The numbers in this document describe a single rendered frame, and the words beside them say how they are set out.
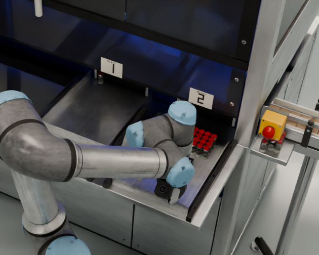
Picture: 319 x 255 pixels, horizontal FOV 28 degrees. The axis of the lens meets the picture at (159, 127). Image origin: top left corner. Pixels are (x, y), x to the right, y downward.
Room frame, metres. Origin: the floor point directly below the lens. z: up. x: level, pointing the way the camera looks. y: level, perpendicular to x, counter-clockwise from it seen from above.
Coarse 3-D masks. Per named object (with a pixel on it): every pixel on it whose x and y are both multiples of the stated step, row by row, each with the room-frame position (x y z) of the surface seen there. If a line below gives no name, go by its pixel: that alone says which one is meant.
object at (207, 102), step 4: (192, 92) 1.69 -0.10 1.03; (196, 92) 1.68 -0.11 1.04; (200, 92) 1.68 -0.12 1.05; (204, 92) 1.68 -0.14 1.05; (192, 96) 1.69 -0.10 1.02; (196, 96) 1.68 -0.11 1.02; (200, 96) 1.68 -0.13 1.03; (208, 96) 1.67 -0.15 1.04; (212, 96) 1.66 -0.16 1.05; (188, 100) 1.69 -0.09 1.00; (192, 100) 1.69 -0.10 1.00; (196, 100) 1.68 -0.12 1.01; (200, 100) 1.68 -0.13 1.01; (204, 100) 1.67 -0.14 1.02; (208, 100) 1.67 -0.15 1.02; (212, 100) 1.66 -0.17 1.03; (196, 104) 1.68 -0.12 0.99; (200, 104) 1.68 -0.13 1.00; (204, 104) 1.67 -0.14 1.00; (208, 104) 1.67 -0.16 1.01; (208, 108) 1.67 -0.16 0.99
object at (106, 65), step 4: (104, 60) 1.82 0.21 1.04; (108, 60) 1.81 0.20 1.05; (104, 64) 1.81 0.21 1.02; (108, 64) 1.81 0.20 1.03; (112, 64) 1.80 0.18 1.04; (116, 64) 1.80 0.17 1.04; (120, 64) 1.79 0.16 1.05; (104, 68) 1.81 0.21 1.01; (108, 68) 1.81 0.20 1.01; (116, 68) 1.80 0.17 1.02; (120, 68) 1.79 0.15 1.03; (108, 72) 1.81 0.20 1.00; (116, 72) 1.80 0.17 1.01; (120, 72) 1.79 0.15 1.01; (116, 76) 1.80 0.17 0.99; (120, 76) 1.79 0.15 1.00
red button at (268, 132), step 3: (267, 126) 1.57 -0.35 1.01; (264, 129) 1.56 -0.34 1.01; (267, 129) 1.56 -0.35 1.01; (270, 129) 1.56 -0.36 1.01; (273, 129) 1.57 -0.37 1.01; (264, 132) 1.56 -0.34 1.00; (267, 132) 1.55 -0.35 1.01; (270, 132) 1.55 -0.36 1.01; (273, 132) 1.56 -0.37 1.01; (264, 135) 1.56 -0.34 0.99; (267, 135) 1.55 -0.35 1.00; (270, 135) 1.55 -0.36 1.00; (273, 135) 1.55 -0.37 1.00; (267, 138) 1.55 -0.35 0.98; (270, 138) 1.55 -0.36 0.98
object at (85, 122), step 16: (80, 80) 1.85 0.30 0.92; (96, 80) 1.91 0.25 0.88; (64, 96) 1.75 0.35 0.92; (80, 96) 1.80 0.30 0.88; (96, 96) 1.81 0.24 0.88; (112, 96) 1.82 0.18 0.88; (128, 96) 1.83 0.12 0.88; (144, 96) 1.84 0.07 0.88; (48, 112) 1.66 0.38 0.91; (64, 112) 1.70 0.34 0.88; (80, 112) 1.71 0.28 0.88; (96, 112) 1.72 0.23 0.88; (112, 112) 1.73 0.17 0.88; (128, 112) 1.74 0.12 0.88; (48, 128) 1.60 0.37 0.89; (64, 128) 1.62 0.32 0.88; (80, 128) 1.63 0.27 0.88; (96, 128) 1.64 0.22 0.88; (112, 128) 1.64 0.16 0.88; (96, 144) 1.53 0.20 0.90; (112, 144) 1.55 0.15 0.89
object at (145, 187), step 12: (216, 144) 1.61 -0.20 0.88; (228, 144) 1.59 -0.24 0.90; (192, 156) 1.54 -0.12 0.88; (216, 156) 1.55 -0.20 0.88; (204, 168) 1.49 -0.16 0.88; (120, 180) 1.37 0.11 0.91; (132, 180) 1.40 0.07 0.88; (144, 180) 1.41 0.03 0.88; (192, 180) 1.43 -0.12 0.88; (204, 180) 1.40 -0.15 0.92; (132, 192) 1.35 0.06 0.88; (144, 192) 1.34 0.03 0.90; (192, 192) 1.38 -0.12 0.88; (168, 204) 1.31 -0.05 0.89; (180, 204) 1.29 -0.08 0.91; (192, 204) 1.31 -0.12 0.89
